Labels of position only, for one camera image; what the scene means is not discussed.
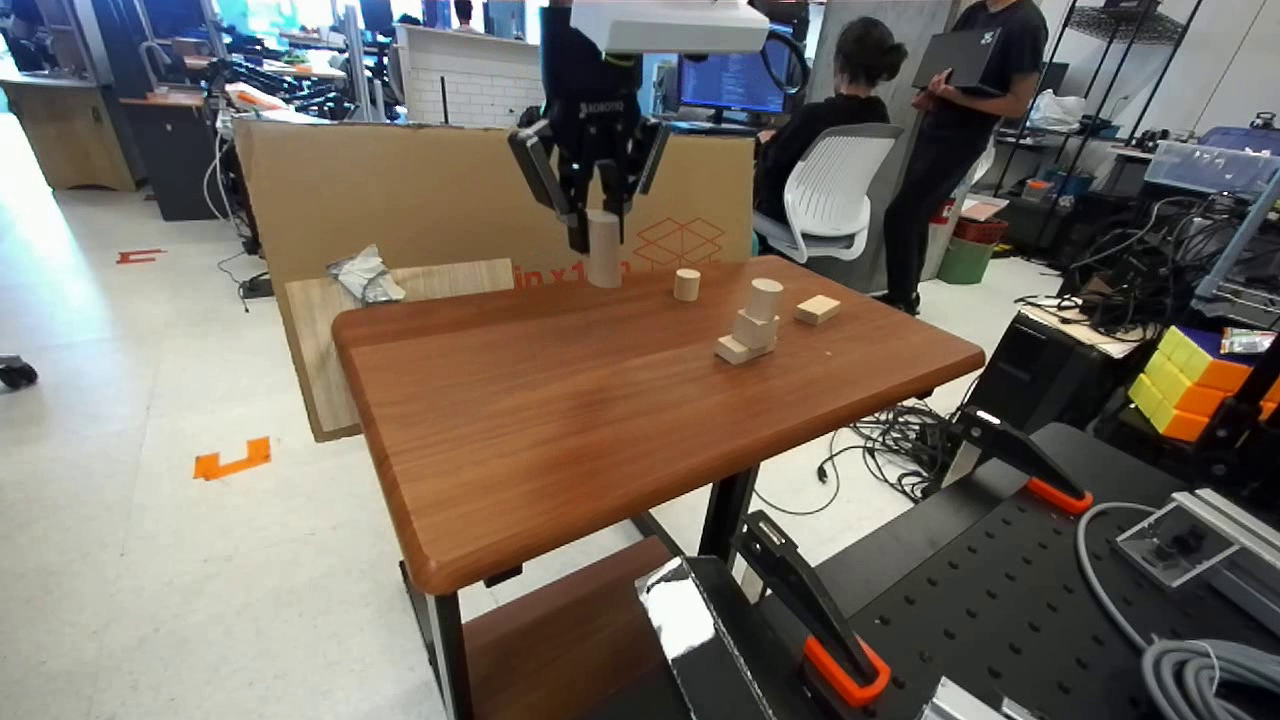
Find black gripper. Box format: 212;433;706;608
504;50;674;258

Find long wooden cylindrical block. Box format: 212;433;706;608
584;207;629;291

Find wooden cylinder on flat block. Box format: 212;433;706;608
740;271;788;330

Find flat wooden base block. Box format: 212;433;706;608
714;308;786;370

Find rectangular wooden block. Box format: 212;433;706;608
792;291;849;330

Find brown cardboard sheet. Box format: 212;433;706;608
237;115;760;291

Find computer monitor blue screen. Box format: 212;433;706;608
674;47;792;120

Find white panel board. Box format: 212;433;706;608
398;23;548;132

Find white office chair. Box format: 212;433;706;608
752;122;907;296

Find seated person black clothes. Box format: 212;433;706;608
752;10;913;222

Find crumpled white plastic bag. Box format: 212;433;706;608
329;240;409;308

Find light plywood board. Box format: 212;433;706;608
282;255;522;444

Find green bin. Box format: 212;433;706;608
934;236;997;289

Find standing person black clothes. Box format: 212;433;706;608
880;0;1054;315

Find dark laptop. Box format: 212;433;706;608
913;28;1003;95

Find black cabinet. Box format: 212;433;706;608
116;92;224;222

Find brown wooden table footboard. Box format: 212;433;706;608
458;530;697;720

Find black clamp orange tip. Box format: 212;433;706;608
732;507;895;715
934;404;1099;519

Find black computer case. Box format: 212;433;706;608
964;313;1137;435

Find wooden cabinet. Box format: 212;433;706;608
6;76;135;191

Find black perforated breadboard table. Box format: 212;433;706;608
584;420;1280;720

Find black table frame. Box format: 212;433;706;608
398;463;765;720

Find tangled black cables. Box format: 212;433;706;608
757;404;969;525

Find thin white cable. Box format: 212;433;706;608
1072;497;1165;650

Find grey cable bundle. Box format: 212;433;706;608
1137;636;1280;720

